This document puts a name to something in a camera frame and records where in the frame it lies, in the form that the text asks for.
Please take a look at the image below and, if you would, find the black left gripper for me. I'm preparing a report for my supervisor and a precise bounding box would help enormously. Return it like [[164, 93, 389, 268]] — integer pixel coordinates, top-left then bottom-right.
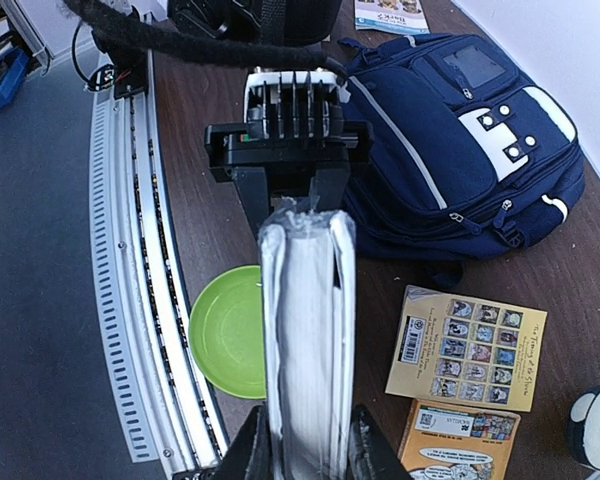
[[204, 121, 374, 235]]

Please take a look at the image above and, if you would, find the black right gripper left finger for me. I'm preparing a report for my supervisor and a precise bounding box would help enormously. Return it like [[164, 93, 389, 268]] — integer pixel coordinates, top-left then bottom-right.
[[214, 404, 272, 480]]

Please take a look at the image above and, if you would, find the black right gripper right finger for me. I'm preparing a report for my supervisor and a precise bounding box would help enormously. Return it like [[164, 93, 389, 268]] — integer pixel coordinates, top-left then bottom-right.
[[347, 404, 412, 480]]

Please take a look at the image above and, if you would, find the orange cartoon booklet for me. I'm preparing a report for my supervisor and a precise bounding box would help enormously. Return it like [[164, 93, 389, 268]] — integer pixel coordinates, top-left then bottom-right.
[[398, 400, 521, 480]]

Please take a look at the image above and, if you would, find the dark Wuthering Heights book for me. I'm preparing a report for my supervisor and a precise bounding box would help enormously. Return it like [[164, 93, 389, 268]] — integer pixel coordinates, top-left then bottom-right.
[[259, 198, 356, 479]]

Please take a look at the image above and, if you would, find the navy blue student backpack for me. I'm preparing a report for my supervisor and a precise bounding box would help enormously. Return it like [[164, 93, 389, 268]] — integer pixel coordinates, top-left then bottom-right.
[[343, 34, 585, 286]]

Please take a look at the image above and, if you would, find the yellow portrait grid booklet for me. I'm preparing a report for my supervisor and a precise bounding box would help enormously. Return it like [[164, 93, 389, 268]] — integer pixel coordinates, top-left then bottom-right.
[[385, 285, 547, 412]]

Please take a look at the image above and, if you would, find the green plastic plate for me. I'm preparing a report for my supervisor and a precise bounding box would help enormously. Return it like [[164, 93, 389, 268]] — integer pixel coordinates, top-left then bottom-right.
[[189, 265, 266, 400]]

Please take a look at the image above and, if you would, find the dog cover workbook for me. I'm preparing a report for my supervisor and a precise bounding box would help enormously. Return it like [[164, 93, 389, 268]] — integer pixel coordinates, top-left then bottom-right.
[[354, 0, 429, 35]]

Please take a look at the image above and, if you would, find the white and black bowl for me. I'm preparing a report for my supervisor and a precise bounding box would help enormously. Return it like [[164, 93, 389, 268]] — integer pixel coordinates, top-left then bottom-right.
[[567, 386, 600, 471]]

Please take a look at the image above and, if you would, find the blue storage bin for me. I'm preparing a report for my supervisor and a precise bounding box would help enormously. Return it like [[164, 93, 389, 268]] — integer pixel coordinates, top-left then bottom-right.
[[0, 48, 29, 110]]

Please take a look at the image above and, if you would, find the front aluminium rail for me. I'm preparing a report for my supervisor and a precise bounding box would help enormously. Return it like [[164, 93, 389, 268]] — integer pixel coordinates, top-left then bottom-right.
[[87, 49, 231, 479]]

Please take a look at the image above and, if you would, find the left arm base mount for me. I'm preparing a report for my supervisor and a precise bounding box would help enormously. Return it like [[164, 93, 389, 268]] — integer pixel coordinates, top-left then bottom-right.
[[84, 53, 149, 100]]

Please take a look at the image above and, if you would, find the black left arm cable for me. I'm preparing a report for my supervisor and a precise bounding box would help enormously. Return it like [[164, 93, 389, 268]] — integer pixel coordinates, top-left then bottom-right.
[[62, 0, 349, 84]]

